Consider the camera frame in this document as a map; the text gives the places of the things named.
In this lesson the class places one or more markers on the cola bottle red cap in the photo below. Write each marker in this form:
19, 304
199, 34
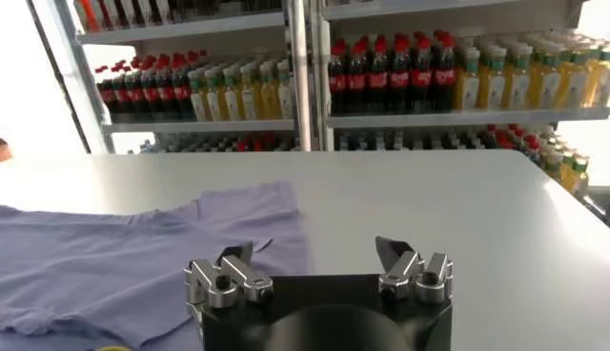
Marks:
182, 93
399, 80
337, 83
120, 95
377, 81
356, 82
150, 94
135, 95
421, 78
165, 94
444, 77
107, 95

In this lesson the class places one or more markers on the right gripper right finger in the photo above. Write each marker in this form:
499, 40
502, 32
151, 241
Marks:
410, 276

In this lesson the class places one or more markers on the purple t-shirt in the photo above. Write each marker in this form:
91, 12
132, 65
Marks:
95, 267

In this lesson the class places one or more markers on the grey metal shelf rack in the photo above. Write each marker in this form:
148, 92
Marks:
190, 126
453, 118

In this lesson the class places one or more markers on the dark window frame post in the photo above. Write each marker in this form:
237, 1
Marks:
59, 76

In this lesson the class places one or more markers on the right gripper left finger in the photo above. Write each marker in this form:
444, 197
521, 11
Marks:
224, 281

